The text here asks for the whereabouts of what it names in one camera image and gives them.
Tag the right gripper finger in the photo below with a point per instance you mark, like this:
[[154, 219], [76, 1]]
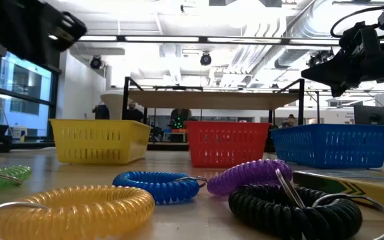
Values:
[[339, 90], [332, 73]]

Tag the yellow green crayon box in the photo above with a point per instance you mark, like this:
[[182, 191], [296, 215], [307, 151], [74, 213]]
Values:
[[378, 195]]

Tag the black office chair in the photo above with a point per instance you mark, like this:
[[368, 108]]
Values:
[[101, 112]]

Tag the black ceiling spotlight cluster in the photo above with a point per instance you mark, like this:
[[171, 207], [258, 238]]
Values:
[[317, 57]]

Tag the black computer monitor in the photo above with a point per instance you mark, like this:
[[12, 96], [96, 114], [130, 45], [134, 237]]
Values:
[[370, 115]]

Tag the blue plastic basket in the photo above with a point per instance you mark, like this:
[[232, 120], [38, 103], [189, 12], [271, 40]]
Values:
[[332, 146]]

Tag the white container blue label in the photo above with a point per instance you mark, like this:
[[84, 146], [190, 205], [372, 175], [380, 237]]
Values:
[[19, 132]]

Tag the white mushroom table lamp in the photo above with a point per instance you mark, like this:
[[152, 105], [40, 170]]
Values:
[[113, 103]]

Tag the red plastic basket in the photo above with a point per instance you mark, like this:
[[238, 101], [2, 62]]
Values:
[[227, 145]]

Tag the overhead light bar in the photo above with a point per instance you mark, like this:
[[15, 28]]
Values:
[[162, 39]]

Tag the yellow plastic basket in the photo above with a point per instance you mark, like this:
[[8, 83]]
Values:
[[100, 141]]

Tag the silver ventilation duct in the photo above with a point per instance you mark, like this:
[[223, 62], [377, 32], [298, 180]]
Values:
[[290, 58]]

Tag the wooden shelf riser black frame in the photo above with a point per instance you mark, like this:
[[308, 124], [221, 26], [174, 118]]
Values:
[[212, 100]]

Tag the black aluminium rig frame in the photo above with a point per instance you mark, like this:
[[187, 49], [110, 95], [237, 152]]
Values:
[[167, 146]]

